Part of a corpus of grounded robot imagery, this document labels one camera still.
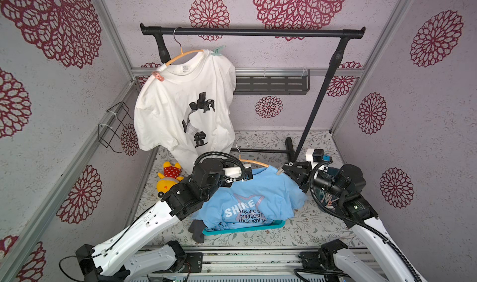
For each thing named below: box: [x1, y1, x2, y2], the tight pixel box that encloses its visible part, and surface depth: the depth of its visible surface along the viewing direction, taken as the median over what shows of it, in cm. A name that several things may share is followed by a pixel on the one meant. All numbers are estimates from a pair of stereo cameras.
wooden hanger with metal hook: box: [165, 26, 204, 66], surface depth 61 cm
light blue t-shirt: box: [192, 165, 308, 231], surface depth 74 cm
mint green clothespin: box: [210, 44, 227, 56], surface depth 68 cm
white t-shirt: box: [134, 50, 237, 174], surface depth 72 cm
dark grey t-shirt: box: [187, 219, 207, 244], surface depth 74 cm
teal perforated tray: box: [201, 219, 287, 237], surface depth 76 cm
